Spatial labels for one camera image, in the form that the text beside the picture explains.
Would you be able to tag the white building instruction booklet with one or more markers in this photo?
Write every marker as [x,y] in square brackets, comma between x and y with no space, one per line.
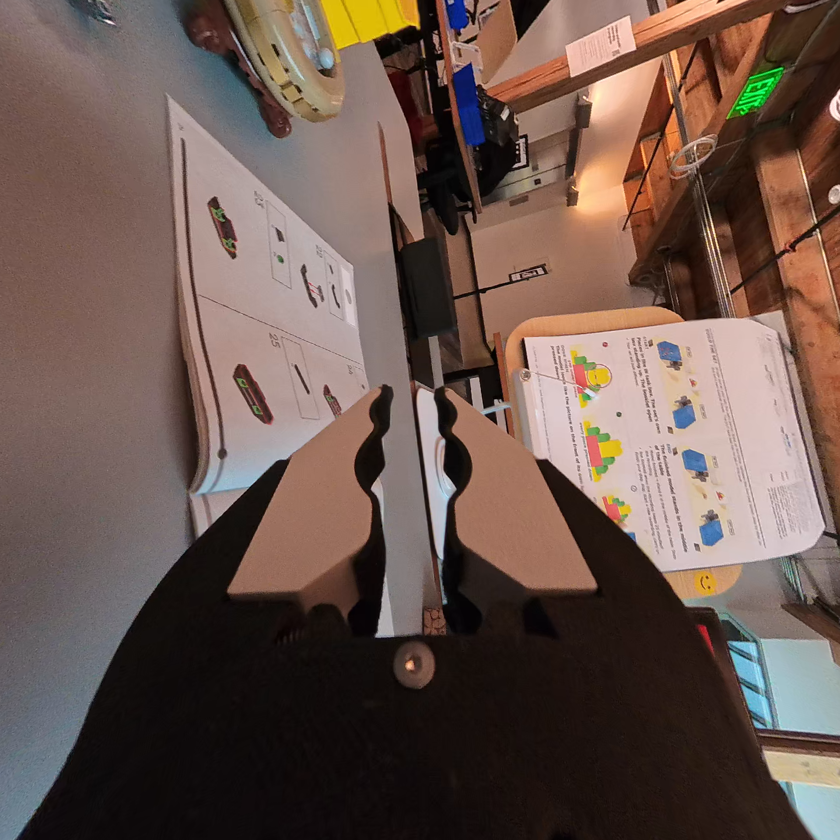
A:
[262,328]

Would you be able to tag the yellow smiley sticker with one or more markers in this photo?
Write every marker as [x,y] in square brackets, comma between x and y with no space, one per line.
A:
[705,583]

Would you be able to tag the printed colour instruction sheet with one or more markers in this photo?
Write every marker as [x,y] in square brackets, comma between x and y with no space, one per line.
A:
[656,459]

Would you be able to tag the red bag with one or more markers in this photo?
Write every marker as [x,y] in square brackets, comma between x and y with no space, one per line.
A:
[403,98]

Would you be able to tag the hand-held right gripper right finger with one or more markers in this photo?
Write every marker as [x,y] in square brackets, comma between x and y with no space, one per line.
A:
[518,525]

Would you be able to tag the tan brick-built model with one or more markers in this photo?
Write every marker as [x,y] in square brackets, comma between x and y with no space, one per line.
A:
[289,65]

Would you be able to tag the black white tag sign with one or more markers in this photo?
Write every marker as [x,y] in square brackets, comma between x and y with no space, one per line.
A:
[528,273]

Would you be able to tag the wooden ceiling beam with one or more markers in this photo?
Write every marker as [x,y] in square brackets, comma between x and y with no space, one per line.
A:
[669,29]

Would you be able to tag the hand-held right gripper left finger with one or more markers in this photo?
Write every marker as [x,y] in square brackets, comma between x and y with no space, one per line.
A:
[308,525]

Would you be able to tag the black bag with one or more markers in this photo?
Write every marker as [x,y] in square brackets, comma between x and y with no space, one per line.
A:
[499,138]

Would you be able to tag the green exit sign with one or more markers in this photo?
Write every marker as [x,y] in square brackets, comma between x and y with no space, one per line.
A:
[754,92]

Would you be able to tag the yellow plastic bin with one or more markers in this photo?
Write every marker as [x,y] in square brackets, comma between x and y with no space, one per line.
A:
[367,16]

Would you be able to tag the brown wooden table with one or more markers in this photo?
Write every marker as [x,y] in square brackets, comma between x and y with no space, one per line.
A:
[466,157]

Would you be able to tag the brown wooden strip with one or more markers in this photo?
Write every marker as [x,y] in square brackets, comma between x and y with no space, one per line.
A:
[385,164]

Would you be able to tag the white paper notice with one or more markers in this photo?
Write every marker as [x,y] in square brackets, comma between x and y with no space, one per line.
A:
[600,46]

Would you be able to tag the crumpled clear plastic wrapper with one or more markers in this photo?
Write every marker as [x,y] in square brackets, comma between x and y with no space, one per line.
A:
[95,10]

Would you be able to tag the black box with red logo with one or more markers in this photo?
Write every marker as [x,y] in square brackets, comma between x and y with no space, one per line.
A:
[715,656]

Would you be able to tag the grey desk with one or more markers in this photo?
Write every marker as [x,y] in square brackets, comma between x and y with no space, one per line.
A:
[85,328]

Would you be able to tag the black wall lamp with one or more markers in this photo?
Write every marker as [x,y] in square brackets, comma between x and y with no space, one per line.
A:
[579,131]

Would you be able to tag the black office chair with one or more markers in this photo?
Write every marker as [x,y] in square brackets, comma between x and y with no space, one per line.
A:
[446,190]

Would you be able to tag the black floor stand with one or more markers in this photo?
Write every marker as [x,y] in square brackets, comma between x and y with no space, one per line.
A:
[485,287]

